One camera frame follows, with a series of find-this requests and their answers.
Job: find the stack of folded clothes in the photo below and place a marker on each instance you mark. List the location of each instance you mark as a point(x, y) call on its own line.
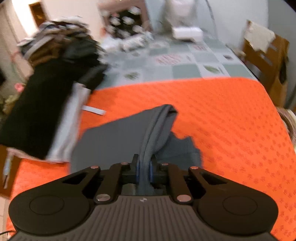
point(43, 123)

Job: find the grey trousers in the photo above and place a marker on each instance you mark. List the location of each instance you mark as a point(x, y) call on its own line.
point(146, 134)

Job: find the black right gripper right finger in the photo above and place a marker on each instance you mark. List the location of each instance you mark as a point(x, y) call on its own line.
point(183, 186)

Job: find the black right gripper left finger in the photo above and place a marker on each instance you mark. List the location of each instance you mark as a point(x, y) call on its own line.
point(104, 186)

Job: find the checkered green white tablecloth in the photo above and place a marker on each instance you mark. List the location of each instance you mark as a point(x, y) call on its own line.
point(167, 59)

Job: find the white power strip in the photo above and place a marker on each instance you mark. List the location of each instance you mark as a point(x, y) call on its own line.
point(135, 42)

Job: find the orange patterned mat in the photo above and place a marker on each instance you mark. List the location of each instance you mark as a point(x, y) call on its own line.
point(232, 122)

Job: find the pink cabinet with cups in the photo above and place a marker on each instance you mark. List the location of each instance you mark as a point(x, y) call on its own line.
point(124, 18)

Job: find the wooden chair with cloth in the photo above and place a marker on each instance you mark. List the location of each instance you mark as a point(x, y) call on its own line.
point(268, 52)

